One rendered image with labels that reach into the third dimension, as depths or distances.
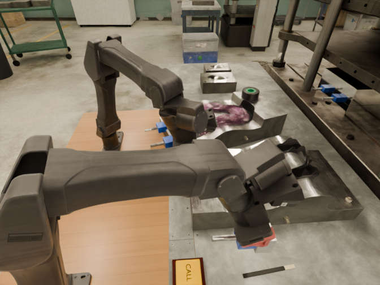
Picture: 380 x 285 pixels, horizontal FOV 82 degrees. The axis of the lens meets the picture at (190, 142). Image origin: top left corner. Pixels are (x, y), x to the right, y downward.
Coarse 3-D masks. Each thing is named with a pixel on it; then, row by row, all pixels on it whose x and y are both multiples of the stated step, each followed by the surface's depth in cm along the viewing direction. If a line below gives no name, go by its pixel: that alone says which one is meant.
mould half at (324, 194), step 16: (256, 144) 79; (288, 160) 69; (304, 160) 69; (320, 160) 79; (320, 176) 73; (336, 176) 73; (304, 192) 59; (320, 192) 59; (336, 192) 68; (192, 208) 60; (208, 208) 60; (224, 208) 60; (272, 208) 60; (288, 208) 61; (304, 208) 61; (320, 208) 62; (336, 208) 64; (352, 208) 64; (192, 224) 63; (208, 224) 63; (224, 224) 64; (272, 224) 66
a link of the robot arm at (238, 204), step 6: (252, 180) 35; (246, 186) 36; (246, 192) 36; (222, 198) 35; (240, 198) 35; (246, 198) 36; (222, 204) 38; (228, 204) 36; (234, 204) 36; (240, 204) 36; (246, 204) 37; (228, 210) 38; (234, 210) 37; (240, 210) 37
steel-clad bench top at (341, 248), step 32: (192, 64) 169; (256, 64) 169; (192, 96) 129; (224, 96) 129; (288, 128) 104; (352, 192) 75; (288, 224) 66; (320, 224) 66; (352, 224) 66; (192, 256) 59; (224, 256) 59; (256, 256) 59; (288, 256) 59; (320, 256) 59; (352, 256) 59
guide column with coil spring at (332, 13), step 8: (336, 0) 107; (336, 8) 108; (328, 16) 112; (336, 16) 111; (328, 24) 113; (328, 32) 115; (320, 40) 119; (328, 40) 118; (320, 48) 121; (312, 56) 127; (320, 56) 123; (312, 64) 127; (312, 72) 129; (304, 80) 135; (312, 80) 132; (304, 88) 136
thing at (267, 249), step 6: (234, 234) 51; (216, 240) 48; (222, 240) 48; (228, 240) 48; (276, 240) 46; (240, 246) 47; (252, 246) 47; (270, 246) 47; (258, 252) 49; (264, 252) 49
